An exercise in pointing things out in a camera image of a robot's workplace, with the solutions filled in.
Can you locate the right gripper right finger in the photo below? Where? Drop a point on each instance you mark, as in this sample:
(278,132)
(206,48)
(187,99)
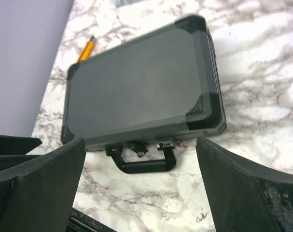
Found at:
(244,196)

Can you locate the yellow black utility knife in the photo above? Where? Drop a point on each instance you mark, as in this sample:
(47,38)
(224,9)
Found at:
(87,50)

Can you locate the black poker set case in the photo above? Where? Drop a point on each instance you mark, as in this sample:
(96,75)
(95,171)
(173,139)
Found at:
(135,101)

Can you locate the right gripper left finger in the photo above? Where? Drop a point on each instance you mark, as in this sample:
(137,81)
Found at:
(37,195)

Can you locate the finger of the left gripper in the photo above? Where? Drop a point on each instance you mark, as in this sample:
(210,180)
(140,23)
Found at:
(9,161)
(11,145)

